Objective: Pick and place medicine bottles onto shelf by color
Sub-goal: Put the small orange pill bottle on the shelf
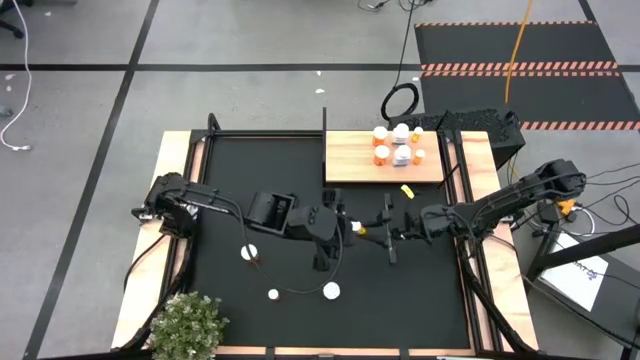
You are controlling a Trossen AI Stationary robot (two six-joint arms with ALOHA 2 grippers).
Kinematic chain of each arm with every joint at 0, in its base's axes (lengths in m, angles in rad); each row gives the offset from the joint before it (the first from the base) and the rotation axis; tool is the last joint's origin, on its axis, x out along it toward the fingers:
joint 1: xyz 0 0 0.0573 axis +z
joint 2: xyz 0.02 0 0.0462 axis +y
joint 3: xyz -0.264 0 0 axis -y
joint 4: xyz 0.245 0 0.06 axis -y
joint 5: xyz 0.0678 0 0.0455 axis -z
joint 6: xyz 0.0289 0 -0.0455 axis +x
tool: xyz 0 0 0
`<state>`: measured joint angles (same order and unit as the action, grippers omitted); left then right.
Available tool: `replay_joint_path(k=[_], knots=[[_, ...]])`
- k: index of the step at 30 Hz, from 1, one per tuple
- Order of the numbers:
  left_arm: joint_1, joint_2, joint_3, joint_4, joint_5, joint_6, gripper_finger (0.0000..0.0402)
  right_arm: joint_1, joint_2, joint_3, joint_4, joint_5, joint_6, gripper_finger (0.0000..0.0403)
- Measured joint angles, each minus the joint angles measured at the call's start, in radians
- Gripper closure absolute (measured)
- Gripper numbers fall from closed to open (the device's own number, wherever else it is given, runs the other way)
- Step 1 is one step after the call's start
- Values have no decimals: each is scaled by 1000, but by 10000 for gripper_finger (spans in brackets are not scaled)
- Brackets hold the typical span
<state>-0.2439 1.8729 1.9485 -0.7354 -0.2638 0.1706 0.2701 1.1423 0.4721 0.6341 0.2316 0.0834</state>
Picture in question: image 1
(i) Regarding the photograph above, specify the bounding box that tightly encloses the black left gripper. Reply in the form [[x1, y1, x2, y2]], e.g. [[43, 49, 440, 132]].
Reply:
[[287, 187, 359, 274]]

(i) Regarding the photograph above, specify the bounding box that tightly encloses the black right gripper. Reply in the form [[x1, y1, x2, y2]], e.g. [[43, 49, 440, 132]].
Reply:
[[360, 192, 455, 265]]

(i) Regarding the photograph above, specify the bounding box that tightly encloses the white medicine bottle blue label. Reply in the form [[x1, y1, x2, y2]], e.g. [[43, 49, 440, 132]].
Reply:
[[391, 122, 411, 146], [392, 144, 414, 168]]

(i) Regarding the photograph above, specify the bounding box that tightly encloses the light wooden board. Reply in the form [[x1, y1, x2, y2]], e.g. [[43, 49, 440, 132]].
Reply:
[[321, 106, 448, 187]]

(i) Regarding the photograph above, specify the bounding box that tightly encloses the black table mat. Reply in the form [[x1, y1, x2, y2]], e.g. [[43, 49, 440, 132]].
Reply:
[[189, 135, 471, 350]]

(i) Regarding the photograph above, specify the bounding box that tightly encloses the black perforated box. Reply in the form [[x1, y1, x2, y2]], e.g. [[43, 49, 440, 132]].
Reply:
[[388, 108, 527, 169]]

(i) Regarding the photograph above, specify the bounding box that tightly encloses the green potted plant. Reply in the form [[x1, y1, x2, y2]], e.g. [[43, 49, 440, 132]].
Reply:
[[148, 291, 231, 360]]

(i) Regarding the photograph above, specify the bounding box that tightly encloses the white printed sheet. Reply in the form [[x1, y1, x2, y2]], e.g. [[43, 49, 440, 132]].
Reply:
[[539, 232, 610, 314]]

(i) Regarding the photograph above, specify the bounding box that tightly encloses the black hazard-striped floor mat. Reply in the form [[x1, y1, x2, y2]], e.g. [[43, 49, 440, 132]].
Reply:
[[413, 20, 640, 132]]

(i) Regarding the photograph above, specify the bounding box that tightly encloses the black metal stand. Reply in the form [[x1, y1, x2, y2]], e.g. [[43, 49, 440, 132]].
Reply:
[[522, 222, 640, 360]]

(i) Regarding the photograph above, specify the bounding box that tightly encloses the black office chair base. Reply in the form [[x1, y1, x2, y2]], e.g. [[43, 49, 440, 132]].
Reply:
[[0, 0, 35, 40]]

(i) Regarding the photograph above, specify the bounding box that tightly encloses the black aluminium table frame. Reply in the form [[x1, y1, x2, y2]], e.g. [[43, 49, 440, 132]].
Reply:
[[112, 112, 541, 360]]

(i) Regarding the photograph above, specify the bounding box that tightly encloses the black coiled cable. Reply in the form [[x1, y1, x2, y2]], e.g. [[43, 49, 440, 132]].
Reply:
[[380, 0, 421, 123]]

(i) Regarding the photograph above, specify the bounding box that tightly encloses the black cable tangle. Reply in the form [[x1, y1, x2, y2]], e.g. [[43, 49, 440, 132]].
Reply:
[[357, 0, 436, 14]]

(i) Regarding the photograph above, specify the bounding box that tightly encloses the yellow cable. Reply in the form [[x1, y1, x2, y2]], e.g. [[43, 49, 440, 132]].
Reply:
[[503, 0, 535, 105]]

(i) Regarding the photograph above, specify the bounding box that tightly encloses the black floor cable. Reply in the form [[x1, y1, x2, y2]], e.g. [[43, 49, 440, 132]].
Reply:
[[589, 162, 640, 236]]

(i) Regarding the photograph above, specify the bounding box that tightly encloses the white cable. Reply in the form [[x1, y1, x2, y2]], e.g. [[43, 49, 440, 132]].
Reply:
[[0, 0, 34, 152]]

